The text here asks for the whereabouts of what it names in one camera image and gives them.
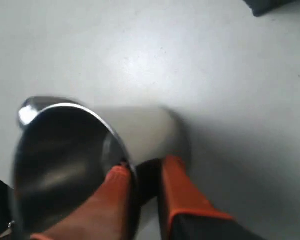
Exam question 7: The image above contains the stainless steel mug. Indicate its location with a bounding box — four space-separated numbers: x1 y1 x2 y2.
10 96 191 240

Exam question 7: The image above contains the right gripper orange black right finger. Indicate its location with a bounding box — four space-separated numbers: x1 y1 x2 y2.
158 155 260 240

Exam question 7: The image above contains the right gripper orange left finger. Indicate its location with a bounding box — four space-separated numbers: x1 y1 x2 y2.
30 165 131 240

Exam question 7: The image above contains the black metal rack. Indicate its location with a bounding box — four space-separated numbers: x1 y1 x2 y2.
243 0 300 18

